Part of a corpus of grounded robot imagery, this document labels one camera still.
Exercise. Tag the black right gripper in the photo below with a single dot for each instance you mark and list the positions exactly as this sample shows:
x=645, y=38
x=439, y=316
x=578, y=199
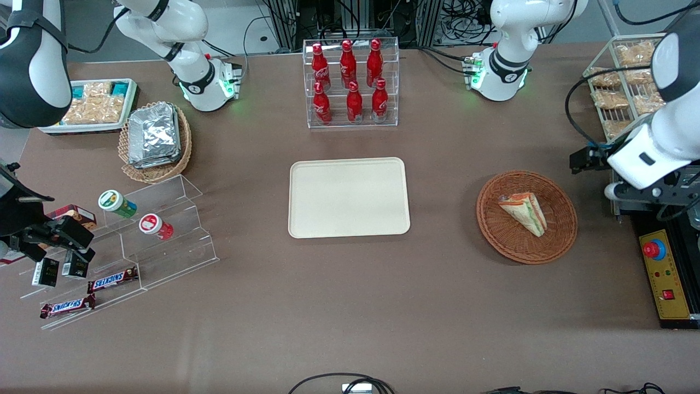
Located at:
x=16, y=214

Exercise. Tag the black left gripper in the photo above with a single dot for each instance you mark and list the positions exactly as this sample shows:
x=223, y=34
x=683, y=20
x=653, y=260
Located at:
x=582, y=158

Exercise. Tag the triangle sandwich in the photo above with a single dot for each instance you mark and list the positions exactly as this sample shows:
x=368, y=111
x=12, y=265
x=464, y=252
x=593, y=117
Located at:
x=525, y=213

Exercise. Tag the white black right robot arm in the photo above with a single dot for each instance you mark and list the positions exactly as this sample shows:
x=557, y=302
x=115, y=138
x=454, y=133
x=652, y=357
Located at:
x=33, y=65

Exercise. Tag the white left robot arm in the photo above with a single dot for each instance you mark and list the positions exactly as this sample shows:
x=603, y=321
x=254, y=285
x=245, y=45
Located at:
x=514, y=33

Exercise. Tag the round brown wicker basket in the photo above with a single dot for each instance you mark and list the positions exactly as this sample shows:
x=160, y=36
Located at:
x=508, y=241

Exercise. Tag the oval tan wicker basket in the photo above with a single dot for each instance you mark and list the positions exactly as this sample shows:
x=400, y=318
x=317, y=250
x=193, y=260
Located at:
x=156, y=174

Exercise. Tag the white plastic snack tray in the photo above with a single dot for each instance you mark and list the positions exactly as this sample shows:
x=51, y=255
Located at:
x=82, y=129

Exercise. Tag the beige rectangular tray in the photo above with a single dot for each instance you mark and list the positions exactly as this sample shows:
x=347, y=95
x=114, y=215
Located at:
x=344, y=197

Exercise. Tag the small black box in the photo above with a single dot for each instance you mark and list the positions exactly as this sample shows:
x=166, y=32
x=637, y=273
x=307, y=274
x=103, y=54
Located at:
x=45, y=272
x=75, y=269

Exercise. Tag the blue tape strip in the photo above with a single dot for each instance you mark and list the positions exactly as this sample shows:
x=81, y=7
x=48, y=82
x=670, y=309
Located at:
x=597, y=145

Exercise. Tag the brown chocolate box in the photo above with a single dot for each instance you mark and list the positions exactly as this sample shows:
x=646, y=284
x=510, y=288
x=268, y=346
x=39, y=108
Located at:
x=74, y=212

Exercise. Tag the brown snickers bar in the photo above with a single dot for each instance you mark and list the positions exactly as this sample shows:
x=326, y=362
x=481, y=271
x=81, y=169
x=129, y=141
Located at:
x=66, y=307
x=112, y=279

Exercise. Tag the clear bag of beige snacks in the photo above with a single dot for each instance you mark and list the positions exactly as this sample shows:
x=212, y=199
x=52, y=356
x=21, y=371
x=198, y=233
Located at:
x=605, y=77
x=648, y=102
x=611, y=99
x=97, y=90
x=637, y=75
x=93, y=111
x=617, y=129
x=635, y=53

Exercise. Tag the green lid snack can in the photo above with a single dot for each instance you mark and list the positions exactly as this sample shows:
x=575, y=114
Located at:
x=116, y=202

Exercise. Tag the red lid snack can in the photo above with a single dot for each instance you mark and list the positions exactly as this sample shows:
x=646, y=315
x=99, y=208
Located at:
x=155, y=226

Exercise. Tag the red emergency stop button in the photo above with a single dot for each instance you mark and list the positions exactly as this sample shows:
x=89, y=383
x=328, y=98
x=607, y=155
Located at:
x=652, y=249

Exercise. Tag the clear acrylic step display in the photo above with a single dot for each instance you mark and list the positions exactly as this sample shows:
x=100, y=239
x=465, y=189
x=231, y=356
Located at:
x=180, y=246

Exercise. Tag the silver foil pack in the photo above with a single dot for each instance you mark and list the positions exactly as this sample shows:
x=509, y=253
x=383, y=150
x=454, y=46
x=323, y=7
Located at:
x=161, y=163
x=155, y=131

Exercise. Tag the yellow control panel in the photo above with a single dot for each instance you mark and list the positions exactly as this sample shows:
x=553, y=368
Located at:
x=670, y=273

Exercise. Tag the teal snack packet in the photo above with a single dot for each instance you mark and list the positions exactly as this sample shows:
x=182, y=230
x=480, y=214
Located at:
x=77, y=92
x=120, y=88

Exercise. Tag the black appliance base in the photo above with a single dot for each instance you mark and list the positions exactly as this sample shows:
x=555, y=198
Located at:
x=681, y=323

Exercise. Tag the red cola bottle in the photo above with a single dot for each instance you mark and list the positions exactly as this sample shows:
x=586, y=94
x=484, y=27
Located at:
x=374, y=63
x=348, y=63
x=320, y=65
x=354, y=105
x=322, y=106
x=380, y=103

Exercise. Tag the clear acrylic bottle rack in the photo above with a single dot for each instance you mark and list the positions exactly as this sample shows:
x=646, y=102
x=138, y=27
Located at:
x=334, y=44

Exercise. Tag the small grey box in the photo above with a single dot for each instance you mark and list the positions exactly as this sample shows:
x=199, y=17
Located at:
x=356, y=389

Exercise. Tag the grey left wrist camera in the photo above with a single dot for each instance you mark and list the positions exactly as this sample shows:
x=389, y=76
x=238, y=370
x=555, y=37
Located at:
x=620, y=191

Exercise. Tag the aluminium profile post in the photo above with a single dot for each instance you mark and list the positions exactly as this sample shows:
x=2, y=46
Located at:
x=285, y=22
x=429, y=22

